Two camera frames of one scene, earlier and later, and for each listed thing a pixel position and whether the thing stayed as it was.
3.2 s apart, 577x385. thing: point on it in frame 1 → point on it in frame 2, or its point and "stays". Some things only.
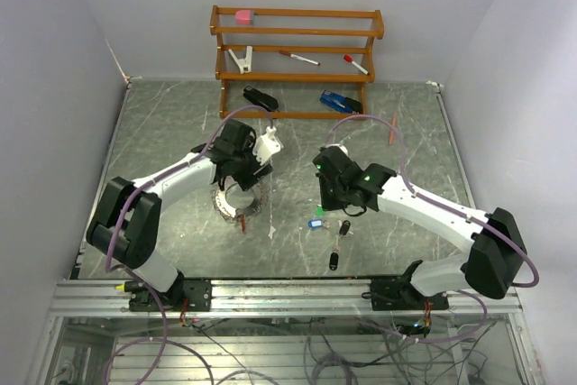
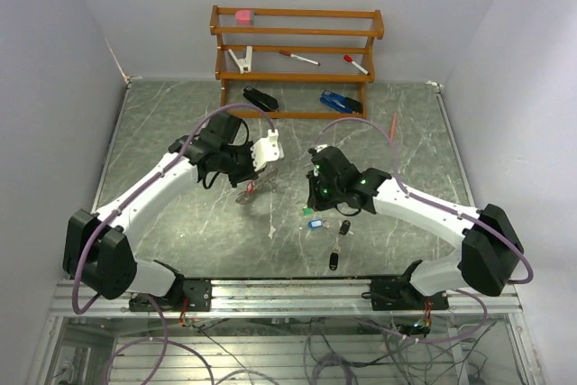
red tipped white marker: [349, 59] stays
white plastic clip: [243, 63] stays
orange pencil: [391, 132] stays
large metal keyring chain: [233, 215] → [256, 187]
